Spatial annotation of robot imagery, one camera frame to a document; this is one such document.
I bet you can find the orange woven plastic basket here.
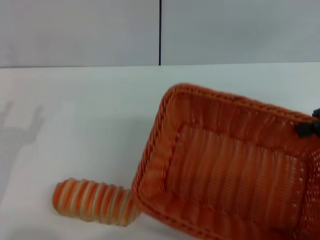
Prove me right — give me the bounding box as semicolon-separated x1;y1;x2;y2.
131;82;320;240

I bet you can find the orange white striped bread roll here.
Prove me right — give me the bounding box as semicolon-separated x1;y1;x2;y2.
51;176;141;227

